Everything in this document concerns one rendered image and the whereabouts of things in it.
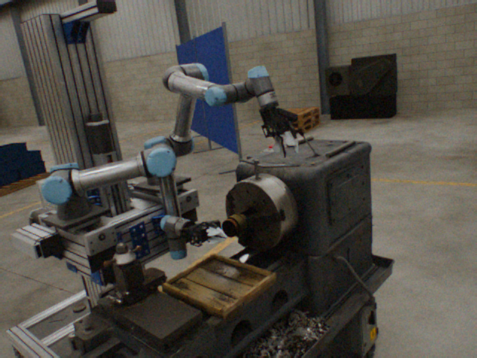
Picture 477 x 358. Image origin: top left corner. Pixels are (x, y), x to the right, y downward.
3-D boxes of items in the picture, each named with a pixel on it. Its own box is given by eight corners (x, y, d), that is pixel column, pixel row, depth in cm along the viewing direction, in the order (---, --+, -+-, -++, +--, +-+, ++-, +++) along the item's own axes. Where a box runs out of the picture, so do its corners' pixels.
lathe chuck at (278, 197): (240, 231, 194) (236, 169, 183) (294, 251, 174) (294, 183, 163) (226, 238, 188) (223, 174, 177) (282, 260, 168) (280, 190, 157)
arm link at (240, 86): (221, 89, 164) (236, 79, 155) (241, 86, 171) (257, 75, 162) (227, 107, 164) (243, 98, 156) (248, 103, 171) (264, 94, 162)
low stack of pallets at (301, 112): (290, 124, 1056) (288, 108, 1044) (321, 124, 1013) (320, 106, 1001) (270, 134, 953) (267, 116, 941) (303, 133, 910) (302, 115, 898)
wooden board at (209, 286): (214, 260, 184) (213, 252, 183) (276, 282, 160) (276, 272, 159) (162, 291, 163) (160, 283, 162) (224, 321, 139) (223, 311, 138)
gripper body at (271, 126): (265, 139, 156) (254, 110, 156) (279, 135, 162) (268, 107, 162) (279, 134, 151) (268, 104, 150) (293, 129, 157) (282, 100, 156)
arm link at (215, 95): (150, 66, 182) (216, 84, 148) (171, 63, 188) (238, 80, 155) (152, 92, 187) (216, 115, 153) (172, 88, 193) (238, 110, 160)
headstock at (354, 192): (303, 199, 247) (297, 137, 237) (377, 211, 215) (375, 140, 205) (238, 236, 206) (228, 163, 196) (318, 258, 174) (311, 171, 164)
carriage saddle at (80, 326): (137, 297, 162) (134, 283, 160) (218, 339, 130) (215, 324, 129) (66, 338, 141) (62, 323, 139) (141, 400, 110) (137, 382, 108)
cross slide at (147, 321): (131, 286, 158) (129, 276, 157) (204, 323, 130) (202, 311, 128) (92, 307, 147) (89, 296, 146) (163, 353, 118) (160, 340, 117)
